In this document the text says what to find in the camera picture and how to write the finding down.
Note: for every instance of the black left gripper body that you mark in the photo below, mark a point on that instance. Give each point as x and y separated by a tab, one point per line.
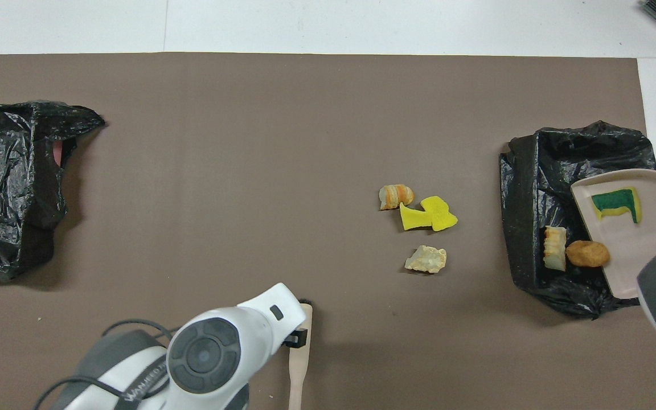
299	337

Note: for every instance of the beige hand brush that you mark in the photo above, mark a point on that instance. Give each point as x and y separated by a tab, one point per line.
299	376

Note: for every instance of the pale bread chunk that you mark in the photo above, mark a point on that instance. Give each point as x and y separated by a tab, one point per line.
426	259

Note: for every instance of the yellow sponge piece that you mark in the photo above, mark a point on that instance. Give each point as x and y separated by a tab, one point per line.
441	213
412	218

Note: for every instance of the striped toy croissant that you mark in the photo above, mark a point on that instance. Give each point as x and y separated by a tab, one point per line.
554	247
396	196

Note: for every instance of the brown toy bread roll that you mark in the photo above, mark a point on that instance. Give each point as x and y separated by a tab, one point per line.
587	254

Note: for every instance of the yellow and green sponge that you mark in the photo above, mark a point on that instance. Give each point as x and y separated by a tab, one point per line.
618	199

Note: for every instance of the beige plastic dustpan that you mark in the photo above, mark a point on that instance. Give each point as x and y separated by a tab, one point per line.
635	245

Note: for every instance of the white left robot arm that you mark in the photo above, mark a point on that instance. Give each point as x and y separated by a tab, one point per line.
208	353

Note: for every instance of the black trash bag bin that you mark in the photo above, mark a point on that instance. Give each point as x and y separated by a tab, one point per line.
533	188

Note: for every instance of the brown table mat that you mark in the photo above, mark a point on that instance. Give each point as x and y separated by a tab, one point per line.
248	171

